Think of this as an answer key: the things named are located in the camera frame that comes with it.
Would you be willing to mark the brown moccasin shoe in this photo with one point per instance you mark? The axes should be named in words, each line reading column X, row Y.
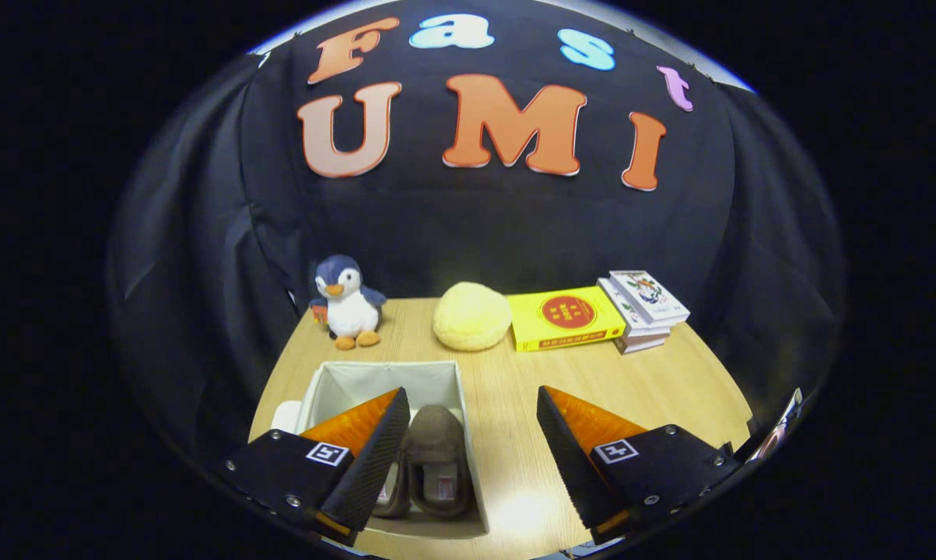
column 397, row 490
column 436, row 435

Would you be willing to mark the yellow book with red circle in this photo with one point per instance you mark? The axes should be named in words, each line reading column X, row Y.
column 565, row 315

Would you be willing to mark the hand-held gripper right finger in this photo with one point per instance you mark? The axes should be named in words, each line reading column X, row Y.
column 573, row 467

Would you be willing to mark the white book with floral cover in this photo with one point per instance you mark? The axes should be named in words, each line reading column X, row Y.
column 646, row 292

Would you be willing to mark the brown fabric storage box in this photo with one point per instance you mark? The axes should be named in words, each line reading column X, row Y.
column 374, row 381

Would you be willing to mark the pale pink paperback book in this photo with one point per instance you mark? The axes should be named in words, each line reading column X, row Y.
column 639, row 342

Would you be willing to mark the yellow round plush bun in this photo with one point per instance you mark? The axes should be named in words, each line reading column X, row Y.
column 471, row 315

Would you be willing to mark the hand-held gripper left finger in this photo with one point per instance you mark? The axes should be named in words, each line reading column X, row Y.
column 374, row 467

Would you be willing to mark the penguin plush toy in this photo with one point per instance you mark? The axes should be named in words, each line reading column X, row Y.
column 351, row 307

